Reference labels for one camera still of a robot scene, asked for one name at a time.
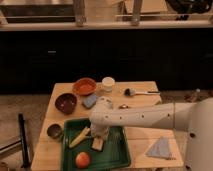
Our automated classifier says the tan eraser block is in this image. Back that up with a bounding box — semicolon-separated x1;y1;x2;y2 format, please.
92;138;104;151

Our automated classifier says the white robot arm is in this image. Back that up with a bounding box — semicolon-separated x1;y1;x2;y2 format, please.
89;97;213;171

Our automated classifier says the green plastic tray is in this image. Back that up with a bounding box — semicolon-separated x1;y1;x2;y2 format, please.
61;118;131;171

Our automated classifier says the blue sponge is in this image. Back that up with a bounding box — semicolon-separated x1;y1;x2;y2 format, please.
82;93;98;109

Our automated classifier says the red apple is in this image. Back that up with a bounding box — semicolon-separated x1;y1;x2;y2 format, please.
75;152;90;169

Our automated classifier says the brown small food item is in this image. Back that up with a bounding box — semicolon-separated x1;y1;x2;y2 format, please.
119;104;129;109

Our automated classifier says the small dark green bowl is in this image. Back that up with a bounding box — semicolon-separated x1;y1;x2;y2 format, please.
47;124;63;140

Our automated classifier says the dark red bowl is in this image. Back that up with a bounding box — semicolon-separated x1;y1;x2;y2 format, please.
55;93;77;114

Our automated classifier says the orange bowl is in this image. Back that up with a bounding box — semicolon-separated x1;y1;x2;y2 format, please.
73;78;96;96

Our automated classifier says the white cup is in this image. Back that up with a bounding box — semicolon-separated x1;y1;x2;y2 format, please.
102;77;115;92

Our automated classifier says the wooden table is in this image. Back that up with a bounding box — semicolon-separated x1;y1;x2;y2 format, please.
31;81;183;171

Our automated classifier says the grey folded cloth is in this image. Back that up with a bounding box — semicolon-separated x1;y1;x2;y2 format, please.
146;137;172;159

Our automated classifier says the black metal stand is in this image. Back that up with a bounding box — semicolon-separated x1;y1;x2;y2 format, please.
18;114;30;169

